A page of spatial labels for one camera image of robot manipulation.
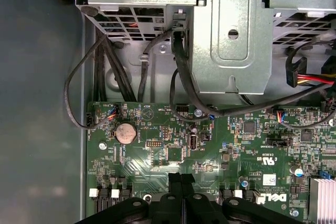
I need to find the silver drive cage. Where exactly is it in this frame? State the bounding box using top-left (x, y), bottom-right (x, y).
top-left (73, 0), bottom-right (336, 98)

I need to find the green motherboard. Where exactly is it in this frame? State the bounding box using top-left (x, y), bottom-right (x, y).
top-left (86, 100), bottom-right (336, 224)

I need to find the thin black wire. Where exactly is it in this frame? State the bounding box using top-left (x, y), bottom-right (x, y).
top-left (64, 35), bottom-right (116, 130)
top-left (169, 67), bottom-right (213, 123)

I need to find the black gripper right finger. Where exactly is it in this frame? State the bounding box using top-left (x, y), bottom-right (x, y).
top-left (181, 173), bottom-right (308, 224)

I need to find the black power connector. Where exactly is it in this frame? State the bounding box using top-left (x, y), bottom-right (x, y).
top-left (285, 56), bottom-right (308, 88)

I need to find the silver finned heat sink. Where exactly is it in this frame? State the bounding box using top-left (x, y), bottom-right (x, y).
top-left (309, 178), bottom-right (336, 221)

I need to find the black PC case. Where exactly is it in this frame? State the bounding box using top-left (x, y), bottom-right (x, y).
top-left (0, 0), bottom-right (336, 224)

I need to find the white board sticker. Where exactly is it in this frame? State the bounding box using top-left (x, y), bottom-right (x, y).
top-left (262, 174), bottom-right (277, 188)

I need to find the internal USB port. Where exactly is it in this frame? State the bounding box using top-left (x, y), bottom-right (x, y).
top-left (188, 134), bottom-right (200, 151)

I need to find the thick black cable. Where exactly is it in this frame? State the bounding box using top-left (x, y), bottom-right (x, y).
top-left (170, 29), bottom-right (336, 119)

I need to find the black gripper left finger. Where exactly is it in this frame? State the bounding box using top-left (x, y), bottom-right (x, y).
top-left (78, 172), bottom-right (185, 224)

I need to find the black square chip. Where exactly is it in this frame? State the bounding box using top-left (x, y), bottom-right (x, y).
top-left (166, 146), bottom-right (184, 163)

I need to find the red yellow wire bundle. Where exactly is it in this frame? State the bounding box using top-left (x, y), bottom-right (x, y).
top-left (296, 73), bottom-right (336, 86)

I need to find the small connector with coloured wires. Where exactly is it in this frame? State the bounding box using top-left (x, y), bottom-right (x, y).
top-left (275, 109), bottom-right (288, 124)
top-left (106, 104), bottom-right (119, 124)

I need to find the round coin battery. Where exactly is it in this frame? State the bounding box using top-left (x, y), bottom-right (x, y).
top-left (114, 122), bottom-right (138, 145)

